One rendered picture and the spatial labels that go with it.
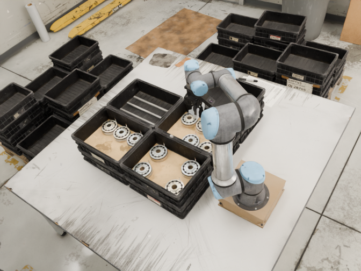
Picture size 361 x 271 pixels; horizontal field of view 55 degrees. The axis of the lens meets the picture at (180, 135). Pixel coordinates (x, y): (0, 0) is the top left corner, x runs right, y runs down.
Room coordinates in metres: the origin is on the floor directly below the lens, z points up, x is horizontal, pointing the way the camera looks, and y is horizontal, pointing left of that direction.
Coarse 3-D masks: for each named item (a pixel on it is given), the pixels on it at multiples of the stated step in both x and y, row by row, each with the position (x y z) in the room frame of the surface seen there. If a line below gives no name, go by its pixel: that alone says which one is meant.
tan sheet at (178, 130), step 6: (180, 120) 1.52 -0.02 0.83; (174, 126) 1.48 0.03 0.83; (180, 126) 1.47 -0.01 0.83; (168, 132) 1.44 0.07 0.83; (174, 132) 1.43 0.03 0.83; (180, 132) 1.42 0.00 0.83; (186, 132) 1.41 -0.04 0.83; (192, 132) 1.40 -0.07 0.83; (180, 138) 1.37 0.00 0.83; (204, 138) 1.34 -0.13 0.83
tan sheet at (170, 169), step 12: (156, 144) 1.36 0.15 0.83; (144, 156) 1.29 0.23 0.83; (168, 156) 1.25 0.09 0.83; (180, 156) 1.24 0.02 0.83; (132, 168) 1.22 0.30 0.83; (156, 168) 1.19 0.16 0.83; (168, 168) 1.17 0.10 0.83; (180, 168) 1.16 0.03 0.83; (156, 180) 1.11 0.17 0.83; (168, 180) 1.09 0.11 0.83; (180, 180) 1.08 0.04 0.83
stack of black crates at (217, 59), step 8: (208, 48) 2.91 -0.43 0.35; (216, 48) 2.91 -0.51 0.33; (224, 48) 2.85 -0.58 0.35; (232, 48) 2.79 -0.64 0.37; (200, 56) 2.80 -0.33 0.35; (208, 56) 2.88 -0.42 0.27; (216, 56) 2.86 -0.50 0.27; (224, 56) 2.83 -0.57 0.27; (232, 56) 2.79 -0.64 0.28; (216, 64) 2.74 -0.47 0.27; (224, 64) 2.72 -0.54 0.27; (232, 64) 2.69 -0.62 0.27
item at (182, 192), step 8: (168, 136) 1.32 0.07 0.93; (184, 144) 1.24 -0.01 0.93; (200, 152) 1.16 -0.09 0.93; (208, 160) 1.10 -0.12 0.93; (128, 168) 1.15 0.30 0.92; (136, 176) 1.10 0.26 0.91; (144, 176) 1.07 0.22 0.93; (192, 176) 1.02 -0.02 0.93; (152, 184) 1.02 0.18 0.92; (168, 192) 0.95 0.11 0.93; (184, 192) 0.94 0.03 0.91
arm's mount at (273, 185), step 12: (264, 180) 1.00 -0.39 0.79; (276, 180) 0.99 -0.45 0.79; (276, 192) 0.92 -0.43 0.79; (228, 204) 0.92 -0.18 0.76; (240, 204) 0.89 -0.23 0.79; (264, 204) 0.87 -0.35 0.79; (276, 204) 0.90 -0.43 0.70; (240, 216) 0.87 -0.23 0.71; (252, 216) 0.83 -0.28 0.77; (264, 216) 0.81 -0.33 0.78
